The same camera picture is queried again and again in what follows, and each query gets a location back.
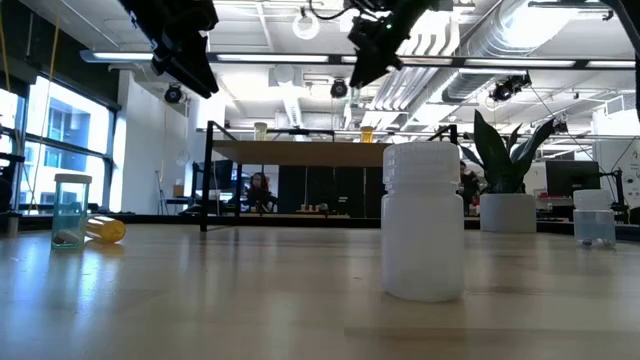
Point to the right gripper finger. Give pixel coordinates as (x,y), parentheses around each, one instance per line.
(362,70)
(385,62)

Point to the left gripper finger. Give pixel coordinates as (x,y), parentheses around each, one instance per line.
(185,65)
(206,60)

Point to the amber pill vial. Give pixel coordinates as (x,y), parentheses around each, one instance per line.
(107,230)
(367,136)

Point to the pale yellow vial white cap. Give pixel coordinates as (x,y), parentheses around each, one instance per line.
(260,132)

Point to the white plastic screw-cap bottle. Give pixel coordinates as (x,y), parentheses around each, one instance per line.
(422,240)

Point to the green pill vial white cap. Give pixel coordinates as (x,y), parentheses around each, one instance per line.
(70,215)

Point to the clear bottle with white cap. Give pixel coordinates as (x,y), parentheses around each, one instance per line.
(594,225)

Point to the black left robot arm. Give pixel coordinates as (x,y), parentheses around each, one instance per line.
(10,158)

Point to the black linear ceiling light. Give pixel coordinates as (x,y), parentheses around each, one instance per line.
(335,59)

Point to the black round ceiling spotlight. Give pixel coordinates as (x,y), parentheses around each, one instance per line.
(339,88)
(173,93)

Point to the black computer monitor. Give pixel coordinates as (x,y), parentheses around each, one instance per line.
(222,175)
(572,177)

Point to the large glass window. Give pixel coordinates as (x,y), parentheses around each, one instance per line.
(75,125)

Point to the small cardboard box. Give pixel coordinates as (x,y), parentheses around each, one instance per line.
(178,191)

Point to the black ceiling track spotlight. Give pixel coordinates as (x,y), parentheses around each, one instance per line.
(560,126)
(510,87)

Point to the person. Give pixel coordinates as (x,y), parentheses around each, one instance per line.
(469,187)
(260,192)

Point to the snake plant in white pot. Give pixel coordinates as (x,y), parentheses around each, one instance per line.
(507,212)

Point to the red white capsule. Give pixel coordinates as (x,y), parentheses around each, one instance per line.
(67,238)

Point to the silver ventilation duct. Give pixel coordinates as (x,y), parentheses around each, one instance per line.
(470,75)

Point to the wood shelf black metal frame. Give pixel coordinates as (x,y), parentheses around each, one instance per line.
(300,152)

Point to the black aluminium table frame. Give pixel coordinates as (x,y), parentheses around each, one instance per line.
(300,220)

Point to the small grey post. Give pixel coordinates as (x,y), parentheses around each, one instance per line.
(13,225)

